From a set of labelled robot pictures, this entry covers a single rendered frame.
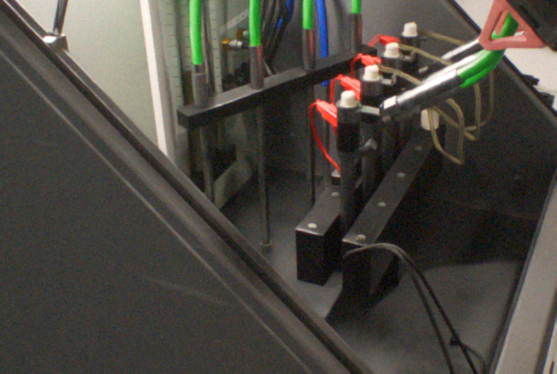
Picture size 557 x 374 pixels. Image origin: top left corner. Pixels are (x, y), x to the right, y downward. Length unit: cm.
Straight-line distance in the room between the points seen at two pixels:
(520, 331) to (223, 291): 38
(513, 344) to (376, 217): 24
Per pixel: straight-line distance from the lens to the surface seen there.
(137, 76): 102
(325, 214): 100
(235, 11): 122
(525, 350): 88
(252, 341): 66
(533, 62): 147
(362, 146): 93
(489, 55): 83
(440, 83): 85
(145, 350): 74
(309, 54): 109
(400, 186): 106
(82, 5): 92
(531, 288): 96
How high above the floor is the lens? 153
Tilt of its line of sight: 30 degrees down
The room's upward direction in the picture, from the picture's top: 2 degrees counter-clockwise
